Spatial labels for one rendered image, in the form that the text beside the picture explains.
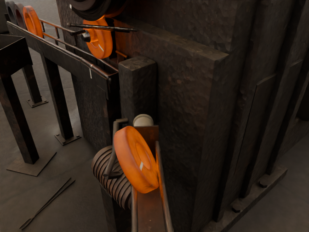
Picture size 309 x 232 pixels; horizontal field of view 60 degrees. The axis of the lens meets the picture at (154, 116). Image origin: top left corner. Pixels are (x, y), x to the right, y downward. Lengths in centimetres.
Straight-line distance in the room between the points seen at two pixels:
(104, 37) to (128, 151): 49
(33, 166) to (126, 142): 120
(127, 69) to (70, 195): 89
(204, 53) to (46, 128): 146
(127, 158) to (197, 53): 33
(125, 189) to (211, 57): 43
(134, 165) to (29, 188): 112
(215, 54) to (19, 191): 126
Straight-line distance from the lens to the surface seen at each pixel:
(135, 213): 54
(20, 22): 192
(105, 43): 94
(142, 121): 74
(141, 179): 56
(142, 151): 65
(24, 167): 173
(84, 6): 90
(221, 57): 70
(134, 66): 80
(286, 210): 153
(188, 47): 74
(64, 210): 146
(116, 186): 83
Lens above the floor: 114
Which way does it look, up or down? 36 degrees down
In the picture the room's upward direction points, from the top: straight up
